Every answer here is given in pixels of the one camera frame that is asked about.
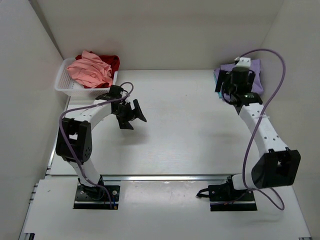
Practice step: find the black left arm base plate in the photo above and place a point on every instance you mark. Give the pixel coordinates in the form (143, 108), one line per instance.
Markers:
(95, 198)

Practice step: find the dark red t shirt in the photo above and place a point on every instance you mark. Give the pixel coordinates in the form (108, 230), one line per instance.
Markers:
(112, 60)

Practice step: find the folded teal t shirt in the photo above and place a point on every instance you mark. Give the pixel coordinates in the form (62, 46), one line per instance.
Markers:
(216, 81)

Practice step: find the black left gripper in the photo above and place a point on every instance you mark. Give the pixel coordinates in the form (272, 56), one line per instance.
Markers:
(132, 114)

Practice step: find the pink t shirt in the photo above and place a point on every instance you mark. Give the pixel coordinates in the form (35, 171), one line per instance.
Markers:
(91, 71)

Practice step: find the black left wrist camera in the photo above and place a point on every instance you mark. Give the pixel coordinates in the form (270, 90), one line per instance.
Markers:
(115, 92)

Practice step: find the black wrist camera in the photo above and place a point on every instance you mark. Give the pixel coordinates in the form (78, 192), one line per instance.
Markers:
(239, 76)
(115, 92)

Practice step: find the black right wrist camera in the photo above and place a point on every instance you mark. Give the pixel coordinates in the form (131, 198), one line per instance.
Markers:
(239, 76)

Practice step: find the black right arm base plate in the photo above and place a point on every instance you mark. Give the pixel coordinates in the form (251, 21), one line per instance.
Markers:
(224, 198)

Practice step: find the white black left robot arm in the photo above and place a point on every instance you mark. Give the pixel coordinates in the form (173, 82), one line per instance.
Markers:
(74, 141)

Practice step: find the aluminium table edge rail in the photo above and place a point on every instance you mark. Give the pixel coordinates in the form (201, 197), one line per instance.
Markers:
(170, 177)

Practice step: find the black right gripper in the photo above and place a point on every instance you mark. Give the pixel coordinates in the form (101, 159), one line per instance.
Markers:
(221, 78)

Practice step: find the white plastic basket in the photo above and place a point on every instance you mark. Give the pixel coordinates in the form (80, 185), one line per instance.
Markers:
(65, 84)

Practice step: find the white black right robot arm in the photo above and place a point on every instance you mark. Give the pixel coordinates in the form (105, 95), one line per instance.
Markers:
(268, 162)

